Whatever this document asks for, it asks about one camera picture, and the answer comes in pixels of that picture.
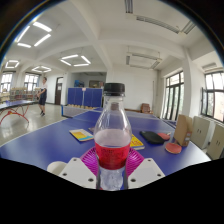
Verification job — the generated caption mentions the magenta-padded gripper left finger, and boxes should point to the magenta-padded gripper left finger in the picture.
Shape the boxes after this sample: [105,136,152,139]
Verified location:
[58,147,101,190]

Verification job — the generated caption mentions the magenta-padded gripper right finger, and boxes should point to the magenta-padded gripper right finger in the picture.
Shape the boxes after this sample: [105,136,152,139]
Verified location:
[124,147,166,190]

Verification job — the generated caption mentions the clear bottle with red label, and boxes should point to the clear bottle with red label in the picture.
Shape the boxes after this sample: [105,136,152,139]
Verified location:
[93,82,133,191]

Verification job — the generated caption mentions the yellow book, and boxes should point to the yellow book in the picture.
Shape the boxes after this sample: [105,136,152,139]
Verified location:
[129,133,146,151]

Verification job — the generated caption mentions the black table tennis paddle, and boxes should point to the black table tennis paddle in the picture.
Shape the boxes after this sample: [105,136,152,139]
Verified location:
[139,130,165,145]

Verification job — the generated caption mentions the red table tennis paddle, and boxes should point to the red table tennis paddle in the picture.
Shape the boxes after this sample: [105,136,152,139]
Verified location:
[157,132,172,141]
[165,142,183,155]

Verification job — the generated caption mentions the yellow and blue booklet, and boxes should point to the yellow and blue booklet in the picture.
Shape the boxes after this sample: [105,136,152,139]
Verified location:
[69,128,94,143]

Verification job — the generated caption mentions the brown cardboard box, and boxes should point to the brown cardboard box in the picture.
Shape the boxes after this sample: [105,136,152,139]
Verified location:
[173,114,194,147]

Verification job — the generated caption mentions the blue ball bin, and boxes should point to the blue ball bin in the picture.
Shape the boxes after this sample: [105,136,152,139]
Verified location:
[61,104,92,119]

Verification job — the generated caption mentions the brown armchair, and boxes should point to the brown armchair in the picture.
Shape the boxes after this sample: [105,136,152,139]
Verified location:
[140,102,152,115]

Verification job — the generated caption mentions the cream two-door cabinet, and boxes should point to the cream two-door cabinet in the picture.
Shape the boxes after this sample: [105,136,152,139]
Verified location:
[189,115,212,150]
[205,123,224,161]

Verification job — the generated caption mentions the blue partition panels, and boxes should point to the blue partition panels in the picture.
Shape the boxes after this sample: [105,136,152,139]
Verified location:
[67,87,104,108]

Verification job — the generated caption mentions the black-framed glass door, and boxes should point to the black-framed glass door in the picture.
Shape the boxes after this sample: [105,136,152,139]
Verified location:
[162,70,185,122]

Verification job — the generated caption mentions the dark brown door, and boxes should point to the dark brown door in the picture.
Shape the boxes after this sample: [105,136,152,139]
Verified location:
[54,76,64,106]

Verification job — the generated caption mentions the person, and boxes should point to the person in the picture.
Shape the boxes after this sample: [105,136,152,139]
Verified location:
[36,76,48,118]

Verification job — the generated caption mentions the blue red-legged tennis table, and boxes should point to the blue red-legged tennis table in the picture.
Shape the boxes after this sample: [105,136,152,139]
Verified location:
[0,99,38,126]

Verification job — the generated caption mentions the low shelf unit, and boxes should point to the low shelf unit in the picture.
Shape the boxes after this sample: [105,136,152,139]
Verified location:
[0,87,38,103]

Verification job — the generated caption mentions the black-framed window row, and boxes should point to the black-framed window row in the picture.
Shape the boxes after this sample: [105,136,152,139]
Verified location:
[200,70,224,123]

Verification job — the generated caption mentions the ceiling light group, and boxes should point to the ceiling light group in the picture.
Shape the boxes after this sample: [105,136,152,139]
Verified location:
[3,20,92,74]

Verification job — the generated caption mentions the long ceiling air conditioner unit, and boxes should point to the long ceiling air conditioner unit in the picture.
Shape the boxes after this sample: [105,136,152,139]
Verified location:
[124,0,198,35]

